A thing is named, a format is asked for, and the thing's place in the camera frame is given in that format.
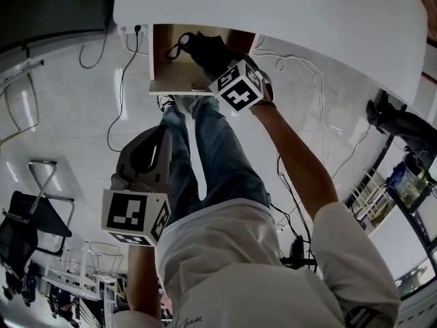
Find black folding chair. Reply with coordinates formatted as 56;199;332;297
0;190;73;279

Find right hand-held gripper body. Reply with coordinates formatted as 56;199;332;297
208;55;275;113

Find person's right forearm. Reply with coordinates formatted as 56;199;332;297
250;100;342;215

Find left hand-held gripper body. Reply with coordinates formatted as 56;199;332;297
101;124;173;248

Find white wall power socket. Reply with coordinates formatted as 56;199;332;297
119;24;150;36

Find person's left forearm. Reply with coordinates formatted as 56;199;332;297
126;241;162;313

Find dark screen panel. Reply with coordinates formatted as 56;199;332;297
0;0;115;51

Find black folding umbrella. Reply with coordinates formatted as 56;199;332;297
165;31;247;82

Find black stand base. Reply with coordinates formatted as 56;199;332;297
279;236;318;272

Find person's white shirt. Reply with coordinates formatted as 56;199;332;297
111;198;403;328

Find black power cable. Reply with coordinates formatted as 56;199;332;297
107;25;143;152

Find person's blue jeans legs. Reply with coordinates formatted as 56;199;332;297
158;96;273;226

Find white cable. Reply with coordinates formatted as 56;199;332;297
254;35;331;161

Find metal frame stand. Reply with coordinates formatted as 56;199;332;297
27;159;76;225

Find black looped cable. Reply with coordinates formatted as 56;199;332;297
79;22;112;70

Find white wire rack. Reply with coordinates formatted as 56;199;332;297
344;167;393;230

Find black floor cable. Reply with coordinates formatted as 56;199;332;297
275;154;313;247

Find person's left shoe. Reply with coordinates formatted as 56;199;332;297
156;94;179;113

